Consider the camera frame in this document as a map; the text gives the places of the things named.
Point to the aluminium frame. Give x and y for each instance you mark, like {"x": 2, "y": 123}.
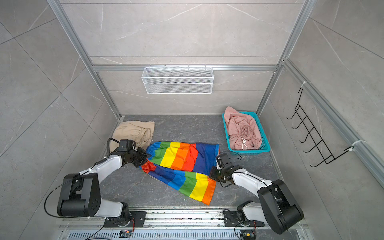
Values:
{"x": 363, "y": 151}

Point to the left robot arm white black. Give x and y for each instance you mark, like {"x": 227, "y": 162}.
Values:
{"x": 80, "y": 194}

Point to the beige drawstring shorts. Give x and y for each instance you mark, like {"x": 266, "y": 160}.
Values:
{"x": 140, "y": 132}

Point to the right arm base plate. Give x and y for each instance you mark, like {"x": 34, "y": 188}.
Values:
{"x": 233, "y": 218}

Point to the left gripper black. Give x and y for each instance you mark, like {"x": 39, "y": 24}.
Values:
{"x": 144, "y": 155}

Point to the aluminium mounting rail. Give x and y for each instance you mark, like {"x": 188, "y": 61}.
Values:
{"x": 165, "y": 219}

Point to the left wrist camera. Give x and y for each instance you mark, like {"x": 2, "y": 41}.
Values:
{"x": 127, "y": 145}

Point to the teal plastic basket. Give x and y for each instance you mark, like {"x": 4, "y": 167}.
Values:
{"x": 265, "y": 146}

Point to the white wire mesh basket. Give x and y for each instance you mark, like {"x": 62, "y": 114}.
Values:
{"x": 178, "y": 80}

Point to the rainbow coloured shorts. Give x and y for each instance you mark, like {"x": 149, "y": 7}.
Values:
{"x": 184, "y": 167}

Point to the black wire hook rack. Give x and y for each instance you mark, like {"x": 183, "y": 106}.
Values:
{"x": 314, "y": 136}

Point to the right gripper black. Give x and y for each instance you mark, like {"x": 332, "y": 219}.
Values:
{"x": 212, "y": 174}

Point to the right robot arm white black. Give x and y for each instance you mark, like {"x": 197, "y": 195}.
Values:
{"x": 277, "y": 208}

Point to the pink shorts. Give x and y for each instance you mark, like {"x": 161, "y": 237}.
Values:
{"x": 243, "y": 131}

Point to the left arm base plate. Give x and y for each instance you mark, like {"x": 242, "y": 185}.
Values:
{"x": 134, "y": 219}

